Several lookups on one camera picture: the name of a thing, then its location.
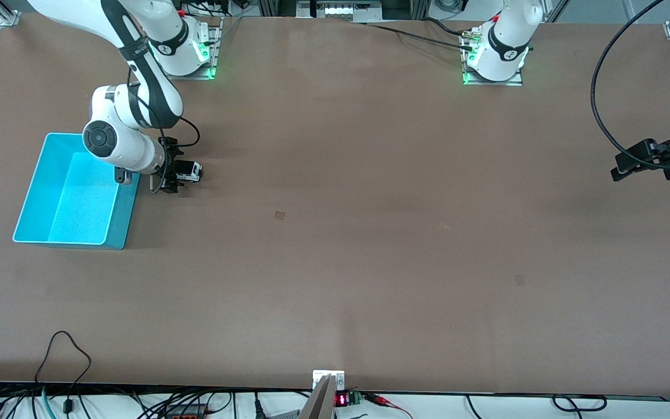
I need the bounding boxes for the white jeep toy black roof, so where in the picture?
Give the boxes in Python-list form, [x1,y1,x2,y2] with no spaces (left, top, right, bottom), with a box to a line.
[173,161,204,183]

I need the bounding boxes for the teal plastic bin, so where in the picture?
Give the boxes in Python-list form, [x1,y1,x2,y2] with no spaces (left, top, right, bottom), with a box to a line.
[12,133,141,250]

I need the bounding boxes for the silver rack with lights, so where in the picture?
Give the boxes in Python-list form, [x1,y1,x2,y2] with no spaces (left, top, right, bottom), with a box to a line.
[296,0,383,23]

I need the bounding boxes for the grey aluminium bar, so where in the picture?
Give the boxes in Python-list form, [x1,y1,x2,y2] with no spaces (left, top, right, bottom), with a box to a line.
[298,374,337,419]

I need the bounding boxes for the red clip lead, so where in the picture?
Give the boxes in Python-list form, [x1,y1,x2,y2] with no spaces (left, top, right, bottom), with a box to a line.
[363,393,414,419]

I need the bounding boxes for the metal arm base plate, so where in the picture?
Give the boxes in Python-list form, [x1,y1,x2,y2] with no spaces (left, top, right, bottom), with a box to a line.
[156,16,223,80]
[462,35,524,87]

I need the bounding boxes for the short black table cable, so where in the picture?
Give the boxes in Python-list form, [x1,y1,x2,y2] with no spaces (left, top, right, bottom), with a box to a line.
[421,17,468,38]

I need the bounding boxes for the thick black table cable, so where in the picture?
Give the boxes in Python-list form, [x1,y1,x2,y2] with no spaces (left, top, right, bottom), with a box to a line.
[350,20,476,52]

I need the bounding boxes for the white mount bracket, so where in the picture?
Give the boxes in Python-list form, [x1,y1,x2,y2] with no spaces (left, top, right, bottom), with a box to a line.
[312,370,345,390]

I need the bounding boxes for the thin black looped cable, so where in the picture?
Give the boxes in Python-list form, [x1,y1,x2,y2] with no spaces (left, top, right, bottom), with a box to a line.
[34,331,92,415]

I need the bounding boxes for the teal cable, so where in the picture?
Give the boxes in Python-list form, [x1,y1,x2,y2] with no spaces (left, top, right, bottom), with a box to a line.
[40,386,58,419]

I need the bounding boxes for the black coiled floor cable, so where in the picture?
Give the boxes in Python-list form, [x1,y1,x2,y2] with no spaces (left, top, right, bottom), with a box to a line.
[465,395,609,416]

